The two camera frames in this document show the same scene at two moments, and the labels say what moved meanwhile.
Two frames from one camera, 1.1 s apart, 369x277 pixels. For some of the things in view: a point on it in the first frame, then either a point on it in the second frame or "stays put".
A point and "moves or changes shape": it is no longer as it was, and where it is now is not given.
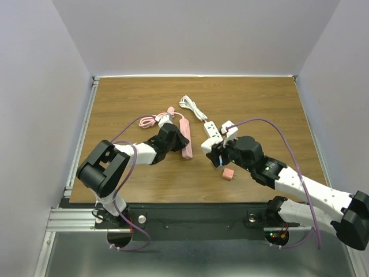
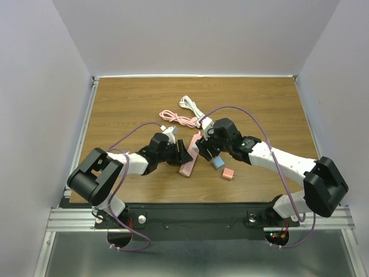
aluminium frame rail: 74,220 stays put
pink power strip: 187,150 moves or changes shape
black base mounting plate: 235,221 stays put
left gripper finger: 181,141 → 182,156
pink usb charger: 228,173 stays put
